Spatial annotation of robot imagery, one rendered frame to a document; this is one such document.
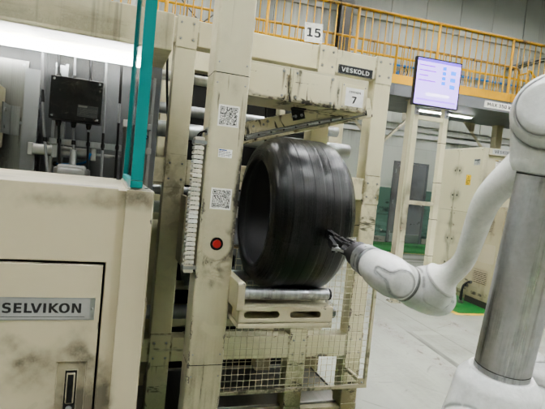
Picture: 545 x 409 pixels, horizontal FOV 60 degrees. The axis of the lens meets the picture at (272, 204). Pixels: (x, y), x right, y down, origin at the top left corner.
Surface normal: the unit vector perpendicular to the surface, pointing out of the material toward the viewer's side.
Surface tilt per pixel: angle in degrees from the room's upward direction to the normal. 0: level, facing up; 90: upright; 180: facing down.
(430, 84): 90
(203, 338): 90
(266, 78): 90
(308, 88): 90
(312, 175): 58
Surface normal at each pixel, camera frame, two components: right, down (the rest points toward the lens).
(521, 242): -0.72, 0.00
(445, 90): 0.26, 0.07
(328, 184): 0.33, -0.37
